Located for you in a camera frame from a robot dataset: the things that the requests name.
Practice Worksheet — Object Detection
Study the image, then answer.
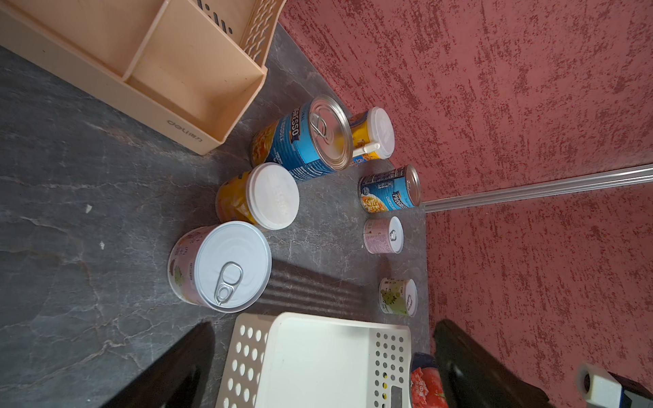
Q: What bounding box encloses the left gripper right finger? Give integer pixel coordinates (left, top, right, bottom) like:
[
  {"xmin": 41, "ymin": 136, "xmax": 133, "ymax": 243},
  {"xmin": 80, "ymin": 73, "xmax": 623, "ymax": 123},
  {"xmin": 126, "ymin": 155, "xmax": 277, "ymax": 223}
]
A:
[{"xmin": 434, "ymin": 320, "xmax": 552, "ymax": 407}]

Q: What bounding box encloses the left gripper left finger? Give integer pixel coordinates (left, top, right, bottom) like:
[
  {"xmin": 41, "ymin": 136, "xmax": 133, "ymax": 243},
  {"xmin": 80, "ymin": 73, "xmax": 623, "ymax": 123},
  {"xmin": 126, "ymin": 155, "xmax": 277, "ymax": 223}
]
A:
[{"xmin": 104, "ymin": 321, "xmax": 215, "ymax": 407}]

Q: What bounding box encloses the dark chopped tomatoes can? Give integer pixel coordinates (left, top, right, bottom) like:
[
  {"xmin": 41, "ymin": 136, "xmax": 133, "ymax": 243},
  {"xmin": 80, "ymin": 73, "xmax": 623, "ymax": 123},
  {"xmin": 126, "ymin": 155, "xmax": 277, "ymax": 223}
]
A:
[{"xmin": 410, "ymin": 353, "xmax": 448, "ymax": 408}]

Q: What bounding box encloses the blue Progresso noodle soup can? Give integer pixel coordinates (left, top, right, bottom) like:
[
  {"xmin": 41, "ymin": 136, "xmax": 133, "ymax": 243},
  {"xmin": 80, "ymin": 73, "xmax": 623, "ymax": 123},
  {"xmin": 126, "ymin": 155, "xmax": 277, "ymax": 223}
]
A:
[{"xmin": 358, "ymin": 165, "xmax": 422, "ymax": 214}]

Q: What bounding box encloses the tall yellow can white lid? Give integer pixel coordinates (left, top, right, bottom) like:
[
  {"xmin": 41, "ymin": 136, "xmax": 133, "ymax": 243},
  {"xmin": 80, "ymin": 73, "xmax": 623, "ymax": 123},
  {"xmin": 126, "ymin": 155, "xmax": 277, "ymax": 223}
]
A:
[{"xmin": 349, "ymin": 106, "xmax": 396, "ymax": 164}]

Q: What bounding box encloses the white perforated plastic basket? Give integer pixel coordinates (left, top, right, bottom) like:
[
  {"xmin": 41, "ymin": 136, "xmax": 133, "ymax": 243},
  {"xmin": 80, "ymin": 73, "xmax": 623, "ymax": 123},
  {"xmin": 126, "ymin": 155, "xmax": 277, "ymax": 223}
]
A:
[{"xmin": 216, "ymin": 313, "xmax": 413, "ymax": 408}]

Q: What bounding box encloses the small green can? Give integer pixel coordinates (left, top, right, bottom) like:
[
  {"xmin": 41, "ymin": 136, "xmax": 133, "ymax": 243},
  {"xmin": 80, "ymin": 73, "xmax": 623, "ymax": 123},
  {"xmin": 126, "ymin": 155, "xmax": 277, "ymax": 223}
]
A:
[{"xmin": 379, "ymin": 278, "xmax": 418, "ymax": 317}]

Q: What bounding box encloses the pink can front left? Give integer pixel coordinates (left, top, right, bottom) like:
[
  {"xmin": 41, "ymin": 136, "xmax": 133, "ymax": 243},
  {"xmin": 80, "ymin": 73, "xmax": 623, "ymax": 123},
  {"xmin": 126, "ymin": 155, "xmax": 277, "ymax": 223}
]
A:
[{"xmin": 166, "ymin": 221, "xmax": 272, "ymax": 314}]

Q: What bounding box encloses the small pink can back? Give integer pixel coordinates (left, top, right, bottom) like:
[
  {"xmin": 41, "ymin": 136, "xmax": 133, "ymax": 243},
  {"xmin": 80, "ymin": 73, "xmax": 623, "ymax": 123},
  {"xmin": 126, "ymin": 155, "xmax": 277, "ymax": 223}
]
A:
[{"xmin": 363, "ymin": 217, "xmax": 405, "ymax": 254}]

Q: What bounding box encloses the short yellow can white lid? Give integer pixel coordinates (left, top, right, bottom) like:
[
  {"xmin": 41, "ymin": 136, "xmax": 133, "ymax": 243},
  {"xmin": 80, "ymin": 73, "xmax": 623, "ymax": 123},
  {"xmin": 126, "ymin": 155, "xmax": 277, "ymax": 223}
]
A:
[{"xmin": 215, "ymin": 163, "xmax": 299, "ymax": 231}]

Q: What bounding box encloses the right corner aluminium profile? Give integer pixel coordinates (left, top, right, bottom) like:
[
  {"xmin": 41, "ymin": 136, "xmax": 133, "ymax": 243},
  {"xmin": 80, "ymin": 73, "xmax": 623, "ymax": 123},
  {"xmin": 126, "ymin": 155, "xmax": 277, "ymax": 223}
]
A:
[{"xmin": 423, "ymin": 164, "xmax": 652, "ymax": 214}]

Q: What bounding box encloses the blue Progresso soup can left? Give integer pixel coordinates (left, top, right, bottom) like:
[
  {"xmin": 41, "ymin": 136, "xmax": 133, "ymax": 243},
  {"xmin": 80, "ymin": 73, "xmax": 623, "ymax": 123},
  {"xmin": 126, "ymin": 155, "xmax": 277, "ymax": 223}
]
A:
[{"xmin": 250, "ymin": 95, "xmax": 354, "ymax": 182}]

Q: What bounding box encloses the peach plastic file organizer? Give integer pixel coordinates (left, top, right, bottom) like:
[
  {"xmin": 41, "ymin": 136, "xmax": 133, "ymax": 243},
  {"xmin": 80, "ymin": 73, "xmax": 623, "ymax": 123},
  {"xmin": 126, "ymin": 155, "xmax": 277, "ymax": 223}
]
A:
[{"xmin": 1, "ymin": 0, "xmax": 284, "ymax": 155}]

